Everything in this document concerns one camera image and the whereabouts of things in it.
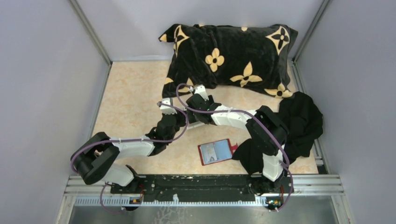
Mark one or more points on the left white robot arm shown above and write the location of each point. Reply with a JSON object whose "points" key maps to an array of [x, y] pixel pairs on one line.
{"points": [[95, 160]]}

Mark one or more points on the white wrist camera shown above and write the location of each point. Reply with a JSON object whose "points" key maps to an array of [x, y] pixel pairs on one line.
{"points": [[199, 92], [166, 106]]}

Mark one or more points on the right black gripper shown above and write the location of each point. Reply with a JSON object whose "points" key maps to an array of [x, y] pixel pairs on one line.
{"points": [[210, 101]]}

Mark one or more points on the white credit card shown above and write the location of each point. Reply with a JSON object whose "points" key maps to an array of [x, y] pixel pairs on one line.
{"points": [[208, 153]]}

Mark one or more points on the red card holder wallet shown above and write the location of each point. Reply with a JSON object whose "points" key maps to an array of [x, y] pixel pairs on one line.
{"points": [[216, 151]]}

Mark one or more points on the black cloth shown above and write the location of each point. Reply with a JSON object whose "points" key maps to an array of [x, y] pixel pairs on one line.
{"points": [[305, 124]]}

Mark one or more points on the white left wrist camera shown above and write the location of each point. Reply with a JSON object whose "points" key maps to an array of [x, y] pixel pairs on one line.
{"points": [[166, 106]]}

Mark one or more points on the white slotted cable duct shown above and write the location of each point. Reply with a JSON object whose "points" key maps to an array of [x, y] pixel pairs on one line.
{"points": [[125, 201]]}

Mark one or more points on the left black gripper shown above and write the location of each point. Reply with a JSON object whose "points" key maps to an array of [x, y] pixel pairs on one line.
{"points": [[181, 117]]}

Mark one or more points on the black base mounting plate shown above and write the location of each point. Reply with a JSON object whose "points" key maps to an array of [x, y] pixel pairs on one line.
{"points": [[203, 188]]}

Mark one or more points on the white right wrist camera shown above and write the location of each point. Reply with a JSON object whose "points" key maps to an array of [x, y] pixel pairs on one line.
{"points": [[199, 92]]}

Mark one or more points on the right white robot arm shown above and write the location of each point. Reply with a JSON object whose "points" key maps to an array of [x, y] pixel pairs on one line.
{"points": [[263, 151]]}

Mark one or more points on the white plastic card box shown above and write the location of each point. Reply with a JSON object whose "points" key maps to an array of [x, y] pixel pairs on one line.
{"points": [[194, 125]]}

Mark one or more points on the black pillow with yellow flowers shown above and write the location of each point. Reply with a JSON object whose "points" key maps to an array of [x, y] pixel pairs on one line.
{"points": [[249, 58]]}

